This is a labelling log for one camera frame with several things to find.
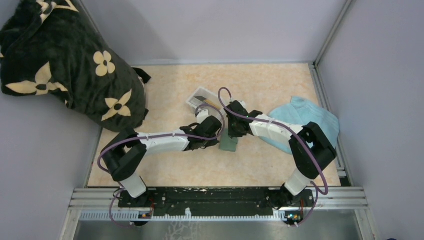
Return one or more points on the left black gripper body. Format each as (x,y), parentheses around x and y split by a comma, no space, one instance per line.
(208,143)

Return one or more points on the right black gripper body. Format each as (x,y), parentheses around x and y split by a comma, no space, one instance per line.
(233,131)

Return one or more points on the translucent white plastic bin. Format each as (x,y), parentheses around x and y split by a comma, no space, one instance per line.
(201,91)

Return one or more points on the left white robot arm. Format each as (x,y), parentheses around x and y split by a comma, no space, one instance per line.
(123,155)

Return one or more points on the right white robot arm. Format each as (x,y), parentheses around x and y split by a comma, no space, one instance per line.
(311,149)

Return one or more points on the gold card in bin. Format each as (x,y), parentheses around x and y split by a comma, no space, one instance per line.
(213,104)

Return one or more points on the light blue towel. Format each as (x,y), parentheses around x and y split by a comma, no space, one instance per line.
(301,111)

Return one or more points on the black floral blanket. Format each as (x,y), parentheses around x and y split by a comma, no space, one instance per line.
(49,47)

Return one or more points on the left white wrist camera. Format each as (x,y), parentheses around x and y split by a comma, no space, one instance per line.
(202,115)

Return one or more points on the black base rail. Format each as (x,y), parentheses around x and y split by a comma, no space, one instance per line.
(216,201)

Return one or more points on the aluminium frame rail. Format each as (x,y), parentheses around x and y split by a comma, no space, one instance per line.
(102,204)

